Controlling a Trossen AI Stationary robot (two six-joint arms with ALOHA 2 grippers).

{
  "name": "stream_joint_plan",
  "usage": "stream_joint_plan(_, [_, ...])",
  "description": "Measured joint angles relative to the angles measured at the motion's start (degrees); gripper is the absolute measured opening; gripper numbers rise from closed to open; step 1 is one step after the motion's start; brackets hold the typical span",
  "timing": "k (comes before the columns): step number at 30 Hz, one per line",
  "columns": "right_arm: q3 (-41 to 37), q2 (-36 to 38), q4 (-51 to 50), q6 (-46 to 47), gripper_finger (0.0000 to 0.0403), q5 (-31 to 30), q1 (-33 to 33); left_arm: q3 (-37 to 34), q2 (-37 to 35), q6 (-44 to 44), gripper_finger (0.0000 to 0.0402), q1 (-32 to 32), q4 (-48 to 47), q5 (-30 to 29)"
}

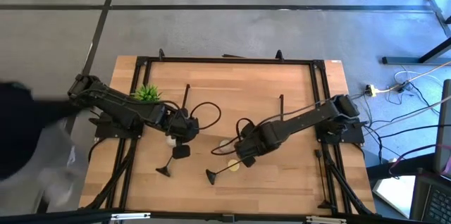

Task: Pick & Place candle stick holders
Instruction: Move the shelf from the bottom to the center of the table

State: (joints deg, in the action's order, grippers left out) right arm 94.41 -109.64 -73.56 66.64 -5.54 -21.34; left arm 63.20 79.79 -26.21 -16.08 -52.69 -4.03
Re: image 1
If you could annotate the dark laptop with keyboard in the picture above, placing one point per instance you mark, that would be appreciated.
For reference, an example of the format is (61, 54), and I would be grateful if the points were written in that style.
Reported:
(437, 206)

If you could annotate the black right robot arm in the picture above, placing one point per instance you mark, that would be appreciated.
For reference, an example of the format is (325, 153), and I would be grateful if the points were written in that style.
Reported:
(310, 115)

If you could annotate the grey desk leg frame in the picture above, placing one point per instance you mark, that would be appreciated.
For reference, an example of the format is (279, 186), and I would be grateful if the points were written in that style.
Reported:
(405, 60)

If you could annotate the black aluminium rig frame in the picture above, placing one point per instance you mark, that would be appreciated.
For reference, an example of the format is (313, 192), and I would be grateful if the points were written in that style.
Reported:
(229, 61)

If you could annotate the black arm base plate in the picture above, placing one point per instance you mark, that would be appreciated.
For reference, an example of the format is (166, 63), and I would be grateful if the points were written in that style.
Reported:
(105, 130)
(352, 136)

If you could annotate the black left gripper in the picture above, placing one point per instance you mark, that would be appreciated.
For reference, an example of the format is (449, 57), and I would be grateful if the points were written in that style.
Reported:
(183, 127)

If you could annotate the dark monitor edge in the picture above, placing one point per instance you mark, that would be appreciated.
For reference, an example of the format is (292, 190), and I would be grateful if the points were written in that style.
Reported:
(444, 129)

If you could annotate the yellow candle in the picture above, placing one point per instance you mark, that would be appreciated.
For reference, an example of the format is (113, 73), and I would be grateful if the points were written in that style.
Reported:
(235, 167)

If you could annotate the white flat board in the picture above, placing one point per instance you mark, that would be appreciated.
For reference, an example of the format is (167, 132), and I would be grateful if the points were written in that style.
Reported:
(394, 192)

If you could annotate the white tealight candle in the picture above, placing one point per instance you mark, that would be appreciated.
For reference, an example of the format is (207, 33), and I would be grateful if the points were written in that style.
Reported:
(224, 144)
(171, 142)

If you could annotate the person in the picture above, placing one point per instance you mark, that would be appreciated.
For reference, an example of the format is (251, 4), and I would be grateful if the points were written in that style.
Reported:
(21, 129)

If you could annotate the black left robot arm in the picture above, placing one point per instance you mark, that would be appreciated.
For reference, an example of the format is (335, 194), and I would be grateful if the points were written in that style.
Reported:
(116, 106)

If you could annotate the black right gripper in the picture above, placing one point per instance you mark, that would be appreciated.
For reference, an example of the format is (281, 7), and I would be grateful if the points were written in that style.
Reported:
(260, 139)

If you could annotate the silver metal bracket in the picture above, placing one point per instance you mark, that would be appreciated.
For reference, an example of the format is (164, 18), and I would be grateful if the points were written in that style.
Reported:
(326, 219)
(130, 216)

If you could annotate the green plant in white pot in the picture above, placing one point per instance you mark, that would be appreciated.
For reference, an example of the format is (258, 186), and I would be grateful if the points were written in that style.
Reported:
(148, 93)

